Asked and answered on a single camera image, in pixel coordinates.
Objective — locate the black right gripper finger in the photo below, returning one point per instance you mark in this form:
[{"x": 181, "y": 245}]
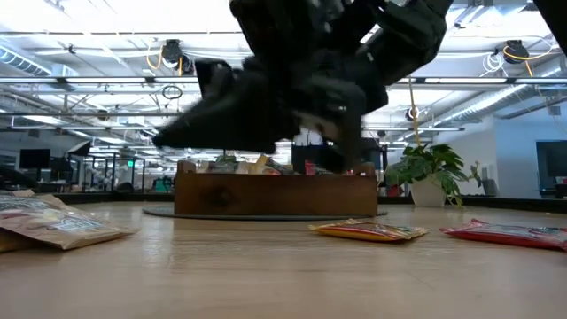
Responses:
[
  {"x": 215, "y": 77},
  {"x": 248, "y": 115}
]

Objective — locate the yellow tea packet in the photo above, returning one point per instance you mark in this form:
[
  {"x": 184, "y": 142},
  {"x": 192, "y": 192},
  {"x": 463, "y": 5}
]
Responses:
[
  {"x": 367, "y": 231},
  {"x": 260, "y": 165}
]

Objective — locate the wooden tea box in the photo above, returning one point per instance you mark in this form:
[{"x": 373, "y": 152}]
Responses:
[{"x": 274, "y": 195}]

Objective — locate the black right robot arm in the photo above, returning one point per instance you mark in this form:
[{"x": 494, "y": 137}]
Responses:
[{"x": 412, "y": 35}]

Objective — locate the black computer case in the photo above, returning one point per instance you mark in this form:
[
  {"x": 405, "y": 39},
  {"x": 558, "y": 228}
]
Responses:
[{"x": 310, "y": 157}]

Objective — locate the green plant in white pot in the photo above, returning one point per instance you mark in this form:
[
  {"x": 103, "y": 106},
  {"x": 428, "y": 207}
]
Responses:
[{"x": 436, "y": 166}]

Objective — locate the grey round mat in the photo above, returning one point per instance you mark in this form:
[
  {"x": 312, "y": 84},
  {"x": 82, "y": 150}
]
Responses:
[{"x": 159, "y": 212}]

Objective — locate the black desk monitor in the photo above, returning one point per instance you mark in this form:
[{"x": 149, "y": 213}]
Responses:
[{"x": 34, "y": 158}]

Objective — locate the black aluminium table frame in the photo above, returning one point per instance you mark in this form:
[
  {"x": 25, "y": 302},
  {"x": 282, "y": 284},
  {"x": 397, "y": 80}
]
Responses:
[{"x": 509, "y": 204}]

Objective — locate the dark wall screen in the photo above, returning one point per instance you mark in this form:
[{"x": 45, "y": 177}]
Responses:
[{"x": 553, "y": 159}]

